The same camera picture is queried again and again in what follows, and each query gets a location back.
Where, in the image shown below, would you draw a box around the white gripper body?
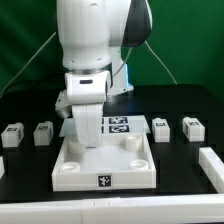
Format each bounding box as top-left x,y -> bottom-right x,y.
55,71 -> 112,147

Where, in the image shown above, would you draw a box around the white square tabletop part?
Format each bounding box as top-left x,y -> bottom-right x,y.
52,132 -> 156,191

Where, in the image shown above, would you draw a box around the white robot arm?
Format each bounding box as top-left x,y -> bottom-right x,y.
57,0 -> 152,147

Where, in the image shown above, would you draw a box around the white sheet with markers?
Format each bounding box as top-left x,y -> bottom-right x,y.
59,115 -> 150,137

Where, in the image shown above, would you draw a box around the green backdrop curtain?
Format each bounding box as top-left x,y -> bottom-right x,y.
0,0 -> 224,99

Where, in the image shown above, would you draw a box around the white block left edge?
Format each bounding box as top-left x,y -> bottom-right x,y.
0,156 -> 5,179

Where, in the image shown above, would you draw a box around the black cable on table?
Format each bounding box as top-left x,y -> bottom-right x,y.
0,77 -> 66,101

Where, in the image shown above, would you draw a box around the grey camera cable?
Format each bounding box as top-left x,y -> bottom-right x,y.
0,31 -> 58,98

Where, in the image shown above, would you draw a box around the white right obstacle wall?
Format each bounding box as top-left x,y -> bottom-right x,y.
198,147 -> 224,194

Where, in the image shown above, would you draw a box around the white front rail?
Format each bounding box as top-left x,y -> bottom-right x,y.
0,194 -> 224,224

